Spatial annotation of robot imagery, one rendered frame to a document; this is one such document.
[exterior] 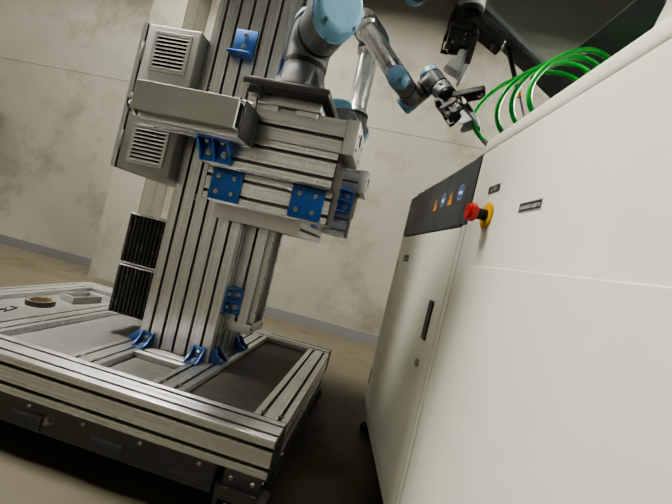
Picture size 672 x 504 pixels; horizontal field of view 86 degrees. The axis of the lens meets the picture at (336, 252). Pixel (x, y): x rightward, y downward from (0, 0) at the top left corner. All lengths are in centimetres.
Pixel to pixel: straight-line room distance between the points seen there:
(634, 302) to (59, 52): 460
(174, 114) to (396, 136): 236
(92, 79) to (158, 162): 307
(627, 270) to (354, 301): 262
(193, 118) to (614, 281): 83
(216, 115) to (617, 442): 86
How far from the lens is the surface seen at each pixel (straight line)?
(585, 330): 46
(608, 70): 59
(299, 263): 302
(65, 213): 416
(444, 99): 151
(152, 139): 130
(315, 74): 105
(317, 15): 95
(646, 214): 44
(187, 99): 95
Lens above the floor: 66
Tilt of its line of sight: level
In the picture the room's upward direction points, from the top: 14 degrees clockwise
